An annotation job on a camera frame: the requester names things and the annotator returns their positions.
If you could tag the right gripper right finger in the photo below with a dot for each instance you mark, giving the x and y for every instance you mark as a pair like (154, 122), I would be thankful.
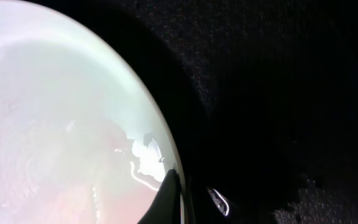
(206, 204)

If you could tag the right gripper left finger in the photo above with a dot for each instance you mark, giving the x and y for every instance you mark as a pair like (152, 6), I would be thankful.
(165, 208)

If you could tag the light blue plate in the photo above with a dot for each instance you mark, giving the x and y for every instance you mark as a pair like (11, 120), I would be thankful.
(81, 138)

